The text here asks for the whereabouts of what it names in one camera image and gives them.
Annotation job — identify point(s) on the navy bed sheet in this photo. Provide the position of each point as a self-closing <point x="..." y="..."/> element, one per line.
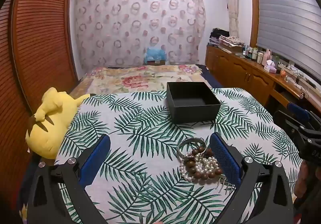
<point x="212" y="75"/>

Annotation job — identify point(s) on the grey window blind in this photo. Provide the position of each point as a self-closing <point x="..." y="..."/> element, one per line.
<point x="288" y="13"/>

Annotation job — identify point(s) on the dark folded clothes stack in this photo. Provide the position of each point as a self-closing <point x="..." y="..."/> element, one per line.
<point x="218" y="34"/>

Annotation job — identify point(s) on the white window curtain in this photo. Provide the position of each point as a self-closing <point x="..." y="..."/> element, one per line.
<point x="232" y="0"/>

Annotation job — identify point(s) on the blue plush toy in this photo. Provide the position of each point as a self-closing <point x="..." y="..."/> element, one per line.
<point x="155" y="55"/>

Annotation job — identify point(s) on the pale jade bangle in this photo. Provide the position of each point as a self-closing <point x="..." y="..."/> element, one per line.
<point x="181" y="145"/>

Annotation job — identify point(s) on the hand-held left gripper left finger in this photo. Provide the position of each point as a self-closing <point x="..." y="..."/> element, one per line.
<point x="96" y="157"/>

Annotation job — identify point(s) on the person's right hand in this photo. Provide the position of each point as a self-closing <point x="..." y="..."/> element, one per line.
<point x="303" y="181"/>

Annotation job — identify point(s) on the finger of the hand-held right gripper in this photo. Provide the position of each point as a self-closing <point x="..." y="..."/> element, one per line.
<point x="286" y="119"/>
<point x="298" y="110"/>

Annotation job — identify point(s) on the wooden side cabinet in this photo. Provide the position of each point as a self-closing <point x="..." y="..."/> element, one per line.
<point x="240" y="70"/>

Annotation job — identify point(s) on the pink tissue box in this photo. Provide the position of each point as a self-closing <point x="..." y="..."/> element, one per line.
<point x="270" y="67"/>

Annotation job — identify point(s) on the group of small bottles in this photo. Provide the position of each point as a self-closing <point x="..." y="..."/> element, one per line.
<point x="253" y="53"/>

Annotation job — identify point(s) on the floral bed blanket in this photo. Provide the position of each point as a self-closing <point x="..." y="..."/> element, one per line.
<point x="130" y="79"/>

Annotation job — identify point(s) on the patterned folded cloth stack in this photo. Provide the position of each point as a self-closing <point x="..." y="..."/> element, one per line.
<point x="232" y="42"/>

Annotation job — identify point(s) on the palm leaf print tablecloth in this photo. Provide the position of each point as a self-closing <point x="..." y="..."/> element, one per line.
<point x="140" y="138"/>

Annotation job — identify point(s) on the black square box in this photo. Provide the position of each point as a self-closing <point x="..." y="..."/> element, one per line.
<point x="193" y="103"/>

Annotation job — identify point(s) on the yellow plush toy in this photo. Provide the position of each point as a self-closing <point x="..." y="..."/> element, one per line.
<point x="54" y="123"/>

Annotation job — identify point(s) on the wooden louvred wardrobe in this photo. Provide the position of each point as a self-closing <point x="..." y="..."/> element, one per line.
<point x="40" y="38"/>

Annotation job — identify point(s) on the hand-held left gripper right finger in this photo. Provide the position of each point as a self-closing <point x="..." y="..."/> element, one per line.
<point x="225" y="161"/>

